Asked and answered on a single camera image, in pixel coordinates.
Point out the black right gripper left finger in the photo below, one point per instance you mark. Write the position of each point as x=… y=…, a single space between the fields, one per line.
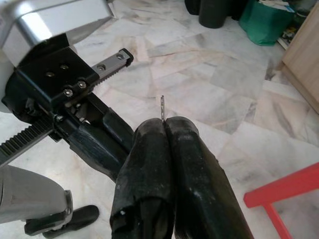
x=144 y=179

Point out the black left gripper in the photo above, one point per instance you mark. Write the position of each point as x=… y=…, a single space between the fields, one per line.
x=54 y=74

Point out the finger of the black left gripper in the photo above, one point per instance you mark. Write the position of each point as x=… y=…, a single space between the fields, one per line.
x=97 y=149

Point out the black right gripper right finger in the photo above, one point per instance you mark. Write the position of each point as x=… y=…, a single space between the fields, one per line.
x=199 y=194

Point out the small silver key bunch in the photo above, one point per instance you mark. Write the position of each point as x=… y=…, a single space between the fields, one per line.
x=162 y=109

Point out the black robot foot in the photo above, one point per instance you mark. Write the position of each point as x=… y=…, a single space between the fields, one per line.
x=74 y=219

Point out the red plastic stool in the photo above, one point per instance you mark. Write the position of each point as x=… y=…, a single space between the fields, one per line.
x=281 y=184

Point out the black round bin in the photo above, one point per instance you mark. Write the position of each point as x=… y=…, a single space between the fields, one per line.
x=192 y=7
x=211 y=15

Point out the light wooden cabinet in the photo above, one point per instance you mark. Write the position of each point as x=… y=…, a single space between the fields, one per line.
x=304 y=62

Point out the stacked books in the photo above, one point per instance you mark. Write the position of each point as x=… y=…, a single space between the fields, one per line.
x=286 y=37

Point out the green shopping bag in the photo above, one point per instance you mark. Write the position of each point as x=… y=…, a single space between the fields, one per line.
x=264 y=25

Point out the white papers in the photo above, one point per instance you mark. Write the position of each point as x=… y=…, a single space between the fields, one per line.
x=279 y=3

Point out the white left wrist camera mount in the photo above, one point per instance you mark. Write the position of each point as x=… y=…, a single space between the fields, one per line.
x=49 y=20

